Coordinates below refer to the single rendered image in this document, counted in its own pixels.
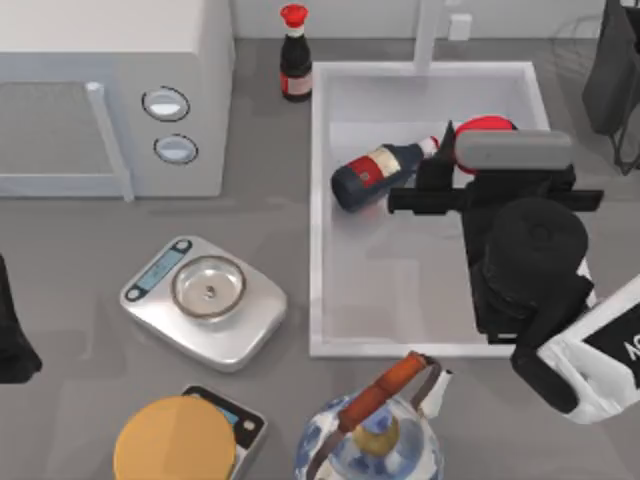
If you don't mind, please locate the pale grey rounded box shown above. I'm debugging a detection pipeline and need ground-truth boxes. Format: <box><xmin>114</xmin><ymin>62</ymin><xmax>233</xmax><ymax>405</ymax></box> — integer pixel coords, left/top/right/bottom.
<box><xmin>453</xmin><ymin>128</ymin><xmax>574</xmax><ymax>172</ymax></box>

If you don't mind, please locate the dark bottle red white label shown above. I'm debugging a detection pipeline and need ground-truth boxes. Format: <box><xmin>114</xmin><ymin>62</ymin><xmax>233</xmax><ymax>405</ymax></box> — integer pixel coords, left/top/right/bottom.
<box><xmin>330</xmin><ymin>135</ymin><xmax>442</xmax><ymax>214</ymax></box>

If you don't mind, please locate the red and white cup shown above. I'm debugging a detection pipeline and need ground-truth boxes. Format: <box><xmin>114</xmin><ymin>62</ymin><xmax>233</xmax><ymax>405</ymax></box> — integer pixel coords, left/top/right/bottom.
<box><xmin>451</xmin><ymin>114</ymin><xmax>520</xmax><ymax>177</ymax></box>

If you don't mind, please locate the white sink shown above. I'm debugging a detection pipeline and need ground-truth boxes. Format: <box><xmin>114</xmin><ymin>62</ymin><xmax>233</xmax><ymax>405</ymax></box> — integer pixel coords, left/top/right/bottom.
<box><xmin>308</xmin><ymin>60</ymin><xmax>552</xmax><ymax>359</ymax></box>

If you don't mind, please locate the tall white tap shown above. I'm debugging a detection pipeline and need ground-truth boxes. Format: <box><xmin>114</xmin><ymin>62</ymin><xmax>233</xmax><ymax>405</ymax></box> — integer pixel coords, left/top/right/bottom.
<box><xmin>411</xmin><ymin>0</ymin><xmax>447</xmax><ymax>77</ymax></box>

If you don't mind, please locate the small white tap lever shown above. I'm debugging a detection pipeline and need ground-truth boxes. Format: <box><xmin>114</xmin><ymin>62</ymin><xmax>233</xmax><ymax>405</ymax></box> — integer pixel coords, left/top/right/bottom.
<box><xmin>448</xmin><ymin>13</ymin><xmax>473</xmax><ymax>42</ymax></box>

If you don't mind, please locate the dark grey stand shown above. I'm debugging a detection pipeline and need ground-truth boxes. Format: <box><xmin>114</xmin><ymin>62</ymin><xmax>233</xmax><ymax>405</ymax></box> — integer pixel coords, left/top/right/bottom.
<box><xmin>581</xmin><ymin>0</ymin><xmax>640</xmax><ymax>176</ymax></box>

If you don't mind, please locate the dark bottle with red cap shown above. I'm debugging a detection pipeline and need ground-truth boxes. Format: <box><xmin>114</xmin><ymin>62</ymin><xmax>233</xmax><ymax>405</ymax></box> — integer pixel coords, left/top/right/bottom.
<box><xmin>278</xmin><ymin>3</ymin><xmax>314</xmax><ymax>104</ymax></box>

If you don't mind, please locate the pale microwave oven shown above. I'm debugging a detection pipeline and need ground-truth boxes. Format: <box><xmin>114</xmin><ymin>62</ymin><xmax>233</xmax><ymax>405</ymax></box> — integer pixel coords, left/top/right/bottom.
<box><xmin>0</xmin><ymin>0</ymin><xmax>237</xmax><ymax>202</ymax></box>

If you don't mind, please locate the small round microwave knob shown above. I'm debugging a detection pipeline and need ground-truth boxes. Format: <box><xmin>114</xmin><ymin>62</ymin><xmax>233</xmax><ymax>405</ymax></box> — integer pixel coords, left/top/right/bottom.
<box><xmin>152</xmin><ymin>133</ymin><xmax>199</xmax><ymax>165</ymax></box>

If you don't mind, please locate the silver kitchen scale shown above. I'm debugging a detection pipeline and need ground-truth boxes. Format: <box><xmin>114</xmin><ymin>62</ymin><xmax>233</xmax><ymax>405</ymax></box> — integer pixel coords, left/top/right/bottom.
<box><xmin>118</xmin><ymin>235</ymin><xmax>290</xmax><ymax>374</ymax></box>

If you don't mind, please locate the blue and white teapot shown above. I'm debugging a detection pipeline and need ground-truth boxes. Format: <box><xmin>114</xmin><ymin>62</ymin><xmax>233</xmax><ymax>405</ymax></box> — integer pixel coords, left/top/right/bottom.
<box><xmin>293</xmin><ymin>349</ymin><xmax>455</xmax><ymax>480</ymax></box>

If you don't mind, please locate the large round microwave knob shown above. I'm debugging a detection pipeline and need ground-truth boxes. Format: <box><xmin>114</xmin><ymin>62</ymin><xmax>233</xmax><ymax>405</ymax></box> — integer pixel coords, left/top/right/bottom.
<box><xmin>141</xmin><ymin>85</ymin><xmax>191</xmax><ymax>123</ymax></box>

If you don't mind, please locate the scale with yellow round plate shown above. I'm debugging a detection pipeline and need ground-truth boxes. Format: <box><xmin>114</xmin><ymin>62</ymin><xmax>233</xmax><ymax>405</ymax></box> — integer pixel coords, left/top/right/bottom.
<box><xmin>112</xmin><ymin>383</ymin><xmax>269</xmax><ymax>480</ymax></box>

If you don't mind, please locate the grey microwave door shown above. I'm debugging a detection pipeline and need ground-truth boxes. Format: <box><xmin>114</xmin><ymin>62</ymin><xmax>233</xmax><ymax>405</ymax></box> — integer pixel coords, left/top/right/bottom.
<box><xmin>0</xmin><ymin>80</ymin><xmax>126</xmax><ymax>177</ymax></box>

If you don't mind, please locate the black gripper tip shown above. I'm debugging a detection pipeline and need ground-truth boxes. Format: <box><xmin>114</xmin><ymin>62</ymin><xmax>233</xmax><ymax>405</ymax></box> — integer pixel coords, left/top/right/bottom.
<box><xmin>0</xmin><ymin>253</ymin><xmax>44</xmax><ymax>386</ymax></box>

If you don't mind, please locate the pale microwave door handle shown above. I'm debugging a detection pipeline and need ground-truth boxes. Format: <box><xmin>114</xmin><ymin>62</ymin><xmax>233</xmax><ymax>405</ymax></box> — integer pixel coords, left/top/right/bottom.
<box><xmin>84</xmin><ymin>81</ymin><xmax>136</xmax><ymax>203</ymax></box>

